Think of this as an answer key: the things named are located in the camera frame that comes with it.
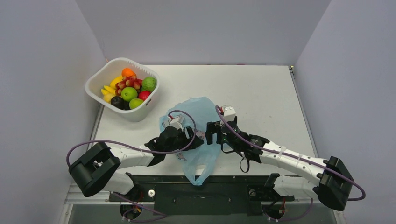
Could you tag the yellow fake pear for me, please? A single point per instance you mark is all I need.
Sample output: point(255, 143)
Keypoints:
point(108, 97)

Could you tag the yellow fake mango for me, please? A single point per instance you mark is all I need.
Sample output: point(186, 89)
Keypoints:
point(118, 79)

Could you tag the red fake apple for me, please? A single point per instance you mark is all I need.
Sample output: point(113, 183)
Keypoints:
point(143, 95)

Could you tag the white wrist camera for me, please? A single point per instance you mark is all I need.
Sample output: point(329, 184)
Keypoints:
point(176, 121)
point(227, 113)

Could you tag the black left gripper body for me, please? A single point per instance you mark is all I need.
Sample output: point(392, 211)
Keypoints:
point(182, 142)

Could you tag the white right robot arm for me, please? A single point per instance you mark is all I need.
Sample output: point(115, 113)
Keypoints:
point(328, 180)

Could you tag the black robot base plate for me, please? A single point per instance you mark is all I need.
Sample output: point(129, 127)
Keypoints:
point(218, 195)

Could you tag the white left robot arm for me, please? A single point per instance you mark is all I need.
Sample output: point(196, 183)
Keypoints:
point(99, 168)

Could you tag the yellow fake banana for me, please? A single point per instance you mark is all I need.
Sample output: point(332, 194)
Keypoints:
point(108, 90)

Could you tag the light blue plastic bag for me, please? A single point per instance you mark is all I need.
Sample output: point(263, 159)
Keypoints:
point(198, 164)

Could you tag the orange fake orange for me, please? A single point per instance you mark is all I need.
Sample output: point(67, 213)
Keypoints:
point(127, 72)

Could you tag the dark purple fake plum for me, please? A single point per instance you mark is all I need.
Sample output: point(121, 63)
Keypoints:
point(117, 102)

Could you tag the light green fake apple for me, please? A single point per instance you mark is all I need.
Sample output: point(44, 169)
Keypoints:
point(134, 103)

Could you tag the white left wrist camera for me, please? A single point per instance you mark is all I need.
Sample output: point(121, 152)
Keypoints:
point(176, 121)

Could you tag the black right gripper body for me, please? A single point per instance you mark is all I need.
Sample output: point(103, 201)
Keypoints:
point(213, 132)

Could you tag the white plastic basket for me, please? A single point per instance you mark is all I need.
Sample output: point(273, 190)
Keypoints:
point(112, 70)

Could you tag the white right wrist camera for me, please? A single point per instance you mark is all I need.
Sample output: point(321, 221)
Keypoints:
point(227, 113)

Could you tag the red fake fruit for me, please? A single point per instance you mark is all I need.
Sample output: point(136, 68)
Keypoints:
point(131, 81)

